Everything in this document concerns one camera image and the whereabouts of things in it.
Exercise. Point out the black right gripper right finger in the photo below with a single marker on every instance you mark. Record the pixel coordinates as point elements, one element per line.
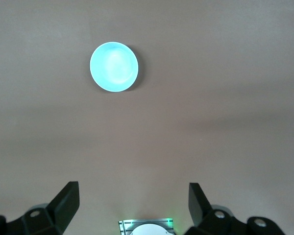
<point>205,220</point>

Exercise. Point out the blue bowl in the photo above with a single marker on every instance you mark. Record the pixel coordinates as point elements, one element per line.
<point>114,67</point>

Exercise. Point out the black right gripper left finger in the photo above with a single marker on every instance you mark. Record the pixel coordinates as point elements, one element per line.
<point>51,215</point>

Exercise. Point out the brown table cover sheet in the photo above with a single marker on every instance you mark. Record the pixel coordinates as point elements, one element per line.
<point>210,98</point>

